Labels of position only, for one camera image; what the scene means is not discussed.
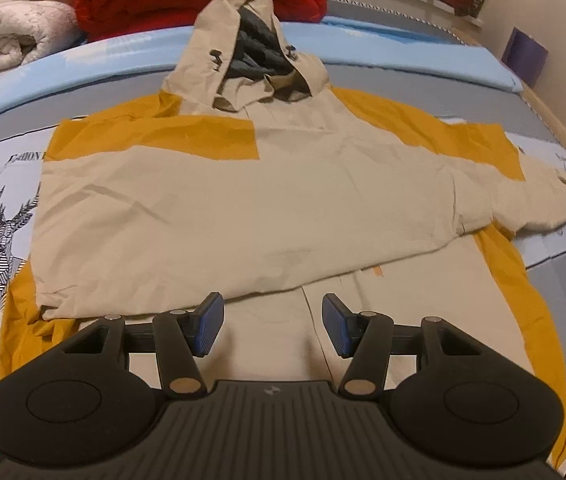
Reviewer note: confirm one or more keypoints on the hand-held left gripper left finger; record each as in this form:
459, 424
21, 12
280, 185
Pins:
208, 327

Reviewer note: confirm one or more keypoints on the wooden bed frame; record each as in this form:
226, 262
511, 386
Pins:
563, 130

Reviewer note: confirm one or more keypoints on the light blue mat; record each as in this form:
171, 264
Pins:
413, 45

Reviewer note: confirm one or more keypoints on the purple box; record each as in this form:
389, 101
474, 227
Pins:
527, 55

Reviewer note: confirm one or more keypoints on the beige and yellow hooded jacket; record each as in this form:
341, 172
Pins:
263, 185

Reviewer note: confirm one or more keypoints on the cream folded blanket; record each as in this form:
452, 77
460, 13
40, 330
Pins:
8, 15

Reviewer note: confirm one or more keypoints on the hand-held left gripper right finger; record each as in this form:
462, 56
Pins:
337, 327

